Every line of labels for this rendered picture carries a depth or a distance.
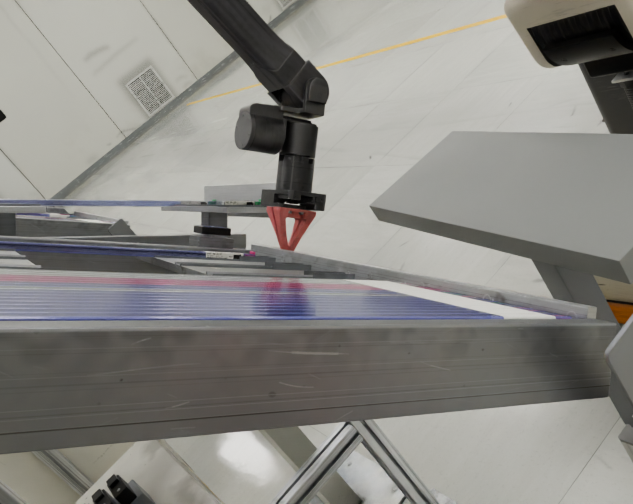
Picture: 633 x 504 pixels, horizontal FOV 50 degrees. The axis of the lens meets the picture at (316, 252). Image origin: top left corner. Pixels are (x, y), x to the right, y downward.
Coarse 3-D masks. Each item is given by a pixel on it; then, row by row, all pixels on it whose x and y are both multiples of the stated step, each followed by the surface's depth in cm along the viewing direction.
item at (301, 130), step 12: (288, 120) 104; (300, 120) 107; (288, 132) 105; (300, 132) 104; (312, 132) 105; (288, 144) 105; (300, 144) 104; (312, 144) 105; (300, 156) 105; (312, 156) 106
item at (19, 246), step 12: (60, 252) 90; (72, 252) 91; (84, 252) 92; (96, 252) 92; (108, 252) 93; (120, 252) 94; (132, 252) 95; (144, 252) 96; (156, 252) 97; (168, 252) 98; (180, 252) 98; (192, 252) 99; (204, 252) 100
